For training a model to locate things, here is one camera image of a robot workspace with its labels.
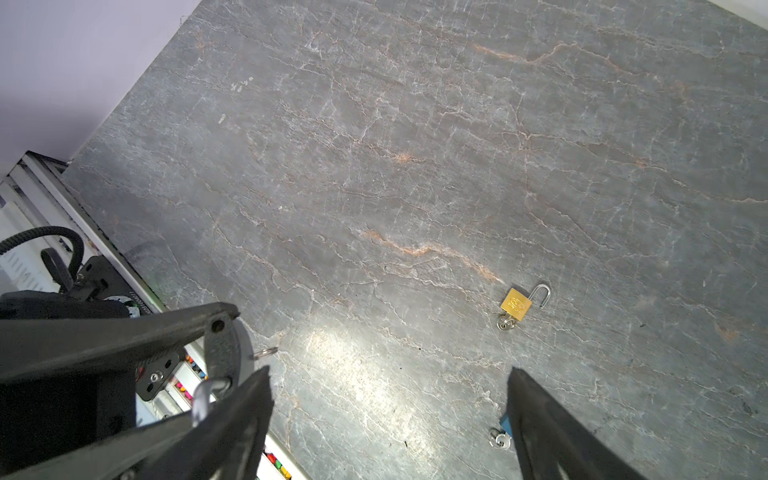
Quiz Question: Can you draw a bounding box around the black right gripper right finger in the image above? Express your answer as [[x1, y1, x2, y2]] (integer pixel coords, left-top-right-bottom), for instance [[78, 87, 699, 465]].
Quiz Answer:
[[507, 368, 643, 479]]

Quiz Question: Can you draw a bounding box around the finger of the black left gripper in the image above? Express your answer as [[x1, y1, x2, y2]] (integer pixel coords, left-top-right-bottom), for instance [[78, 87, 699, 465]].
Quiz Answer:
[[2, 411, 192, 479], [1, 302, 239, 379]]

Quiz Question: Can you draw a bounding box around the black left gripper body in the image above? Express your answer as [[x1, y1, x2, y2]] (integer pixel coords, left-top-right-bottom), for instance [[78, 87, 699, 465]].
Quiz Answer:
[[1, 360, 140, 474]]

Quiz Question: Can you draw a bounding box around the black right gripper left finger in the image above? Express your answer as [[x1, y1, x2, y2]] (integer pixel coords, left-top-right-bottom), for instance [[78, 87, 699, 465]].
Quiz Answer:
[[137, 366, 274, 479]]

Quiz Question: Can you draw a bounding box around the small silver key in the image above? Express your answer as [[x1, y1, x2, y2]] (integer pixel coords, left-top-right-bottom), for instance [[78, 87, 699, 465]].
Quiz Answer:
[[497, 314, 517, 331]]

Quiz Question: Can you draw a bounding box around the brass padlock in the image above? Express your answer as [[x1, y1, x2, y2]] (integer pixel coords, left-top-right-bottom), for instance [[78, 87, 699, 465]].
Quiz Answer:
[[500, 283, 552, 321]]

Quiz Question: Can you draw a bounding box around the blue padlock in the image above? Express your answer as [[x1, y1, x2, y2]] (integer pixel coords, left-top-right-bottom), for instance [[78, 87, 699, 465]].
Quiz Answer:
[[499, 414, 512, 436]]

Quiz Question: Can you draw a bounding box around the black padlock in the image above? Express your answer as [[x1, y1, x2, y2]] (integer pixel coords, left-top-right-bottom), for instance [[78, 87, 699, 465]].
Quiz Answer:
[[192, 318, 254, 427]]

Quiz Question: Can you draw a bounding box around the silver key bunch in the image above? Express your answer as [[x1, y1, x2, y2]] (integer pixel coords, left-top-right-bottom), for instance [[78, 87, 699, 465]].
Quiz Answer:
[[251, 346, 279, 361]]

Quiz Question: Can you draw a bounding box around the black corrugated left cable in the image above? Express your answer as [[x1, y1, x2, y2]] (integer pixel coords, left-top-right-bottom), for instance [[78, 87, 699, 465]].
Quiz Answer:
[[0, 225, 85, 280]]

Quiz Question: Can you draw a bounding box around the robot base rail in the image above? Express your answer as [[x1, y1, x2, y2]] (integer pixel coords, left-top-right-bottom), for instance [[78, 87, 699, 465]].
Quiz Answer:
[[0, 151, 310, 480]]

